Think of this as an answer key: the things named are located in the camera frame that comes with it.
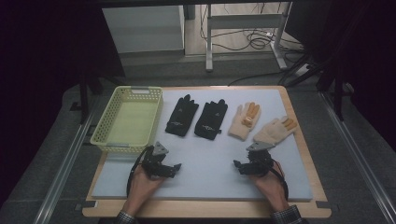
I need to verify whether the cream fuzzy glove with bear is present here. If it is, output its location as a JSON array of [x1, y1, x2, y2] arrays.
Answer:
[[227, 101, 262, 142]]

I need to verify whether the left hand-held gripper cable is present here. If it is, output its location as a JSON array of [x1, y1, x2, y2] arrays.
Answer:
[[125, 145, 154, 198]]

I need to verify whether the grey cabinet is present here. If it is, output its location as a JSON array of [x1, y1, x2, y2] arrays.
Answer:
[[102, 5, 186, 54]]

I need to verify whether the metal rail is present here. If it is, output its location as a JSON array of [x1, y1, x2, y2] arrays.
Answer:
[[319, 91, 396, 224], [33, 106, 96, 224]]

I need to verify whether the black glove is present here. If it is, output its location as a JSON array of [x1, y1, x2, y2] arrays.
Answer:
[[193, 98, 229, 141], [164, 93, 200, 137]]

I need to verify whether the white power strip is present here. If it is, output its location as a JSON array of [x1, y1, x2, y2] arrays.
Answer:
[[294, 63, 311, 77]]

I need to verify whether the hand-held gripper cable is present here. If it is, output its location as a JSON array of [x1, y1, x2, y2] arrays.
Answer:
[[125, 145, 154, 198], [270, 159, 290, 201]]

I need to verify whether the tangle of black floor cables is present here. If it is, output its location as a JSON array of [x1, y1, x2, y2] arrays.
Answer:
[[199, 3, 305, 53]]

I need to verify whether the person's right hand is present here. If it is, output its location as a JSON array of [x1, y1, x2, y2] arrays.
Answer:
[[248, 163, 290, 213]]

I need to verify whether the plain cream fuzzy glove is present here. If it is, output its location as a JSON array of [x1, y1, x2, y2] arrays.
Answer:
[[252, 116, 299, 146]]

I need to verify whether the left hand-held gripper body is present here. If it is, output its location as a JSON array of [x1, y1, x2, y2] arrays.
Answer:
[[141, 141, 171, 180]]

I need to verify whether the pale yellow plastic basket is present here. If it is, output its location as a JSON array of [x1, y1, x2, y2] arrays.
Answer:
[[90, 85, 164, 154]]

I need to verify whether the white foam mat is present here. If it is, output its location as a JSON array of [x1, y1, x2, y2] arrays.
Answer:
[[91, 88, 314, 203]]

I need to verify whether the black stand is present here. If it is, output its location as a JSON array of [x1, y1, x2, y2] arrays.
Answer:
[[78, 69, 105, 125], [317, 52, 348, 123]]

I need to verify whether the right hand-held gripper cable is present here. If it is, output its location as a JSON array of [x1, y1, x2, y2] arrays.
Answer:
[[270, 159, 290, 201]]

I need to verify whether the black floor cable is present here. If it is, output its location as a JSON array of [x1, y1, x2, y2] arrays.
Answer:
[[228, 69, 292, 87]]

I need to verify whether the dark curtain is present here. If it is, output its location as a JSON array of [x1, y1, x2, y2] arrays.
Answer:
[[284, 0, 396, 153], [0, 0, 125, 206]]

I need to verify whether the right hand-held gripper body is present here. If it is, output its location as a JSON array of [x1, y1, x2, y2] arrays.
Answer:
[[246, 141, 276, 178]]

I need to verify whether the person's left hand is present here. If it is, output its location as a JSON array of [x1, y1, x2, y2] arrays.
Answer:
[[126, 166, 166, 210]]

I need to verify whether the white desk frame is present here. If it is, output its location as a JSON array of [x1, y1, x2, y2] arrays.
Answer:
[[205, 2, 294, 73]]

